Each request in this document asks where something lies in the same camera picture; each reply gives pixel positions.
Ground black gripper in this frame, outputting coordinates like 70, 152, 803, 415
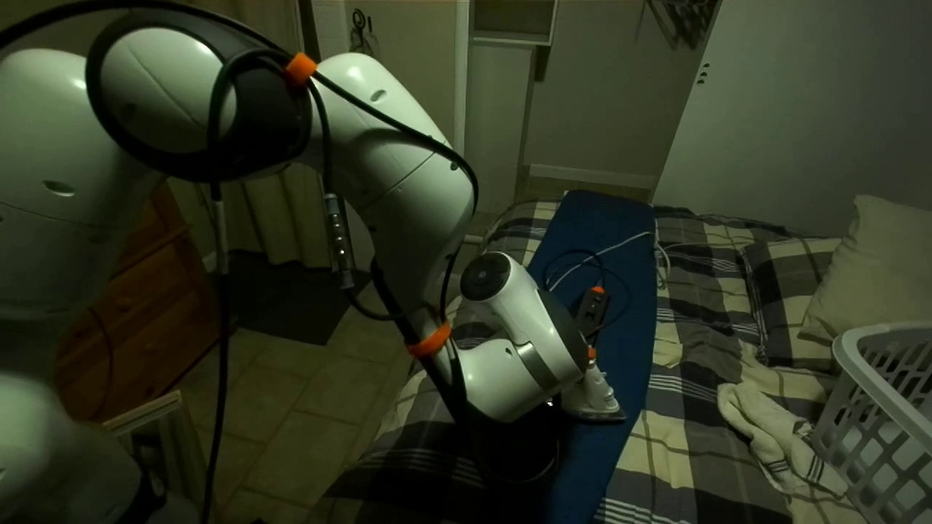
577, 285, 608, 360

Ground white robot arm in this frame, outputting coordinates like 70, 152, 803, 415
0, 16, 587, 524

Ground blue ironing mat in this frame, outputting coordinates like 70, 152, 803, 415
530, 192, 657, 524

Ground plaid bed comforter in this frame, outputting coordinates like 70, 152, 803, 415
309, 201, 865, 524

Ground cream towel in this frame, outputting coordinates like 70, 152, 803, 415
717, 382, 848, 499

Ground white door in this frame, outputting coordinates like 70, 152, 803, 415
651, 0, 932, 232

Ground beige pillow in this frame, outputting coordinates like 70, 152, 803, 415
801, 195, 932, 347

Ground white laundry basket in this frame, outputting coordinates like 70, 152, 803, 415
812, 323, 932, 524

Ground white iron power cord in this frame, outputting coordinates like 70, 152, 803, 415
541, 227, 676, 302

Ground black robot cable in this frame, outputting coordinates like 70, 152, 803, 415
0, 0, 484, 524

